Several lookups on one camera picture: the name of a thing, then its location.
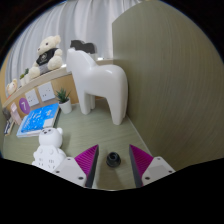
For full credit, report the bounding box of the cream teddy bear black shirt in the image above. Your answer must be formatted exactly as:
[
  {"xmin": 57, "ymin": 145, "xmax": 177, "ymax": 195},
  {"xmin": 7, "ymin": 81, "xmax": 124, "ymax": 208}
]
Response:
[{"xmin": 27, "ymin": 34, "xmax": 64, "ymax": 80}]

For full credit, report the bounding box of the bright blue printed book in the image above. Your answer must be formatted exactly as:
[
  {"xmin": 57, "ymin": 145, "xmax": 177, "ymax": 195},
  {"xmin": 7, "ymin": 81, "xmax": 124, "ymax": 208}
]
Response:
[{"xmin": 18, "ymin": 102, "xmax": 61, "ymax": 136}]

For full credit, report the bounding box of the large white horse figurine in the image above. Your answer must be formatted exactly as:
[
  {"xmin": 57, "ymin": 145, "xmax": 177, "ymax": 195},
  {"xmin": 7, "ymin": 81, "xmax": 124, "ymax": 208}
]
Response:
[{"xmin": 65, "ymin": 47, "xmax": 129, "ymax": 126}]

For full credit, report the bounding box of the round cream plush toy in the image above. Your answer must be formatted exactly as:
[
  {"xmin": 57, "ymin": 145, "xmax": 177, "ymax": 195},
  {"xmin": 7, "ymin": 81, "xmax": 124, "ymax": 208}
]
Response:
[{"xmin": 5, "ymin": 78, "xmax": 19, "ymax": 98}]

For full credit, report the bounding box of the light blue book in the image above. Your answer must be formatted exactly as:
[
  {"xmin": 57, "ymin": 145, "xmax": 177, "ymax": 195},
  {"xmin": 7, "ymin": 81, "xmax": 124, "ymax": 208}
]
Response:
[{"xmin": 15, "ymin": 111, "xmax": 63, "ymax": 139}]

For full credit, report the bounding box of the white pleated curtain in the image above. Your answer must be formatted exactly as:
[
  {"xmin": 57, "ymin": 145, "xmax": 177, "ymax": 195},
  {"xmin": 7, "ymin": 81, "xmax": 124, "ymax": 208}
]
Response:
[{"xmin": 4, "ymin": 0, "xmax": 141, "ymax": 88}]

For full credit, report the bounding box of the white bear-shaped power strip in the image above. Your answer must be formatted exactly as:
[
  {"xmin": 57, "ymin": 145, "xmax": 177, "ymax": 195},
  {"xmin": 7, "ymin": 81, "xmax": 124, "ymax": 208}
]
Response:
[{"xmin": 31, "ymin": 127, "xmax": 68, "ymax": 174}]

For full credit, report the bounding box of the small dark grey horse figurine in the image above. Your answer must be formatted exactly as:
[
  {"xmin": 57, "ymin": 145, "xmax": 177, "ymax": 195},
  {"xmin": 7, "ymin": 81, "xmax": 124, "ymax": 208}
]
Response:
[{"xmin": 2, "ymin": 108, "xmax": 13, "ymax": 123}]

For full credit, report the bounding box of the small pink horse figurine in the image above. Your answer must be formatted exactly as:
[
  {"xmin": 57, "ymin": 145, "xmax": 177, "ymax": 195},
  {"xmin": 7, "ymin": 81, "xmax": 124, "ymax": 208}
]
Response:
[{"xmin": 9, "ymin": 102, "xmax": 23, "ymax": 126}]

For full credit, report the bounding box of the black horse figurine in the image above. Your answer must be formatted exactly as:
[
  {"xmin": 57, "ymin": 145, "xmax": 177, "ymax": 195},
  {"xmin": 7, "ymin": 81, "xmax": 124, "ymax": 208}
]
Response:
[{"xmin": 69, "ymin": 39, "xmax": 97, "ymax": 55}]

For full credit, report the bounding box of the potted plant with spiky leaves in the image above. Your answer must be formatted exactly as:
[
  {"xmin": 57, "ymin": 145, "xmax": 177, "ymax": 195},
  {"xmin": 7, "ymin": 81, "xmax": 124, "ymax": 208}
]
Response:
[{"xmin": 54, "ymin": 87, "xmax": 73, "ymax": 115}]

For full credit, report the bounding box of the small succulent in white pot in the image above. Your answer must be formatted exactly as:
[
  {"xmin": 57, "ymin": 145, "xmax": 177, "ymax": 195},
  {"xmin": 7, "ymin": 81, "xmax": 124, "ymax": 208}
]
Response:
[
  {"xmin": 18, "ymin": 73, "xmax": 26, "ymax": 87},
  {"xmin": 22, "ymin": 68, "xmax": 31, "ymax": 83}
]

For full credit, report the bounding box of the small black charger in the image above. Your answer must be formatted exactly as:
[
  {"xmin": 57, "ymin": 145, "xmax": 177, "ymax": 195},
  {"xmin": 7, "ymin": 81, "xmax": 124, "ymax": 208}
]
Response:
[{"xmin": 105, "ymin": 151, "xmax": 122, "ymax": 168}]

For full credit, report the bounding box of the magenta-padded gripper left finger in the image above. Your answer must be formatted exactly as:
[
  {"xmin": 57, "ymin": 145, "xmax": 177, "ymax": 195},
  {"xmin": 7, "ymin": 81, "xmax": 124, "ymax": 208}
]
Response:
[{"xmin": 53, "ymin": 144, "xmax": 100, "ymax": 189}]

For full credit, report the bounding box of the green desk partition panel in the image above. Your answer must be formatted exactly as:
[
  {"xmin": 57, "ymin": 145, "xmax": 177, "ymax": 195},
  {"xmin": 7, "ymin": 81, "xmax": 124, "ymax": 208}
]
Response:
[{"xmin": 111, "ymin": 0, "xmax": 224, "ymax": 172}]

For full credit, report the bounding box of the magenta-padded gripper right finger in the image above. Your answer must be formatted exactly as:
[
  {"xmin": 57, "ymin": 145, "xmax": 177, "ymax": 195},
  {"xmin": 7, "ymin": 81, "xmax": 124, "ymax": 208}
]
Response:
[{"xmin": 129, "ymin": 144, "xmax": 176, "ymax": 188}]

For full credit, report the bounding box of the white wall socket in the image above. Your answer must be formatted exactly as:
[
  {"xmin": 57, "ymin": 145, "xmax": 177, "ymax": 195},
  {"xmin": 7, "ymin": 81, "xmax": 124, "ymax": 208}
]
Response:
[
  {"xmin": 24, "ymin": 89, "xmax": 40, "ymax": 108},
  {"xmin": 37, "ymin": 81, "xmax": 56, "ymax": 102}
]

